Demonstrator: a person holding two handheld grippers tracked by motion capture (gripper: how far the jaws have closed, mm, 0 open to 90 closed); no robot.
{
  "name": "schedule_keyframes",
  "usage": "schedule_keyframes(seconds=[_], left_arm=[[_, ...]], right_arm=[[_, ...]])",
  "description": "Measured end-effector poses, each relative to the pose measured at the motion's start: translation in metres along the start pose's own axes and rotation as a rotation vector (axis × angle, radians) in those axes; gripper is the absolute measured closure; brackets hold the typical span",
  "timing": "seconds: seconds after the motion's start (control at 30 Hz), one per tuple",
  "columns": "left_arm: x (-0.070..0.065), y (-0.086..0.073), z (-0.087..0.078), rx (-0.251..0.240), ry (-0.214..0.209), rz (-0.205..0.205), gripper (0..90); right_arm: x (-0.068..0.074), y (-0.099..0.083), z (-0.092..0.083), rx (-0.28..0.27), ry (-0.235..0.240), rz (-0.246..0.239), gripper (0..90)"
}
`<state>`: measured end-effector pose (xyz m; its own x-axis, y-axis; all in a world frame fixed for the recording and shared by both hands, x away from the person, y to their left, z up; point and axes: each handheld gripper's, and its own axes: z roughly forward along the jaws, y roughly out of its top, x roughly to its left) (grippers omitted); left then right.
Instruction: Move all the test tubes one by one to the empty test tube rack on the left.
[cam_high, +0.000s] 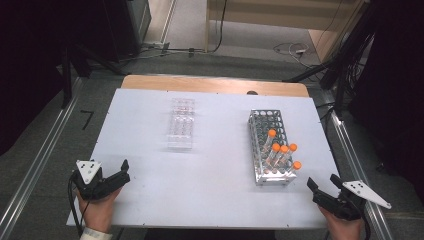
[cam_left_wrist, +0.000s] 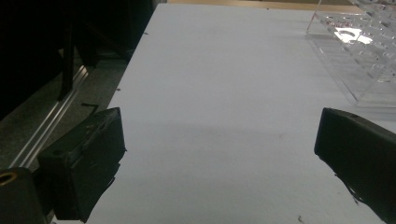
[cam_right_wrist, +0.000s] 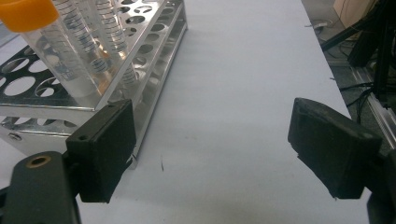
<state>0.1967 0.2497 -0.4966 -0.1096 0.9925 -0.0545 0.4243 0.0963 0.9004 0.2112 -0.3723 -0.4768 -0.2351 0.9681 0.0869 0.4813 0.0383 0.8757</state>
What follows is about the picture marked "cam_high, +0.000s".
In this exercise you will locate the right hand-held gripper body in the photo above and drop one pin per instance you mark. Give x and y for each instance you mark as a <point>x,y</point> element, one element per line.
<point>346,205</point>

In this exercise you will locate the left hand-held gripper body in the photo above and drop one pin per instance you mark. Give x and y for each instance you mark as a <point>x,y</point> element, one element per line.
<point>88,171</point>

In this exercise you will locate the clear acrylic test tube rack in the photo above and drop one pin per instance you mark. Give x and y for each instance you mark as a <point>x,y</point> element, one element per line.
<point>180,126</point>

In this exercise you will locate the metal test tube rack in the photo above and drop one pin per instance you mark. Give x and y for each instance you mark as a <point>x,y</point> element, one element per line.
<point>263,120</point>

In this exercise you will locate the person's right hand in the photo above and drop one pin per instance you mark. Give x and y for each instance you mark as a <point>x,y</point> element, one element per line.
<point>343,230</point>

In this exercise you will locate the person's left hand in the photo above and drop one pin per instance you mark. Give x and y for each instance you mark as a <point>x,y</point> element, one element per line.
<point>98,213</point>

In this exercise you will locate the black stand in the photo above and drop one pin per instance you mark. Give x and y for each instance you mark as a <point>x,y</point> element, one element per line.
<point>340,96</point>
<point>66,83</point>

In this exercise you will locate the white table board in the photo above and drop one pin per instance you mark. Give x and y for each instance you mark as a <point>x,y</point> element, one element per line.
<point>216,173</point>

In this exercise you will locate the wooden table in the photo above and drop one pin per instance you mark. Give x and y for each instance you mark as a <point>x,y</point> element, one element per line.
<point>200,85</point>

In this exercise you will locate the grey power strip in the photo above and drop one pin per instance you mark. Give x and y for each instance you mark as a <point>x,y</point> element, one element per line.
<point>156,45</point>

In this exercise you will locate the dark cabinet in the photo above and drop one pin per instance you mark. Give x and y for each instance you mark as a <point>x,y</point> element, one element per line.
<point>126,26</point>

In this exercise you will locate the light wooden cabinet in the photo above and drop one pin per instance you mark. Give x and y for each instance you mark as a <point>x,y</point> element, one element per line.
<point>266,23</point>

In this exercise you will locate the aluminium floor rail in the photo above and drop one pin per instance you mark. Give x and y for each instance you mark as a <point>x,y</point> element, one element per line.
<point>43,156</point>
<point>350,151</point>

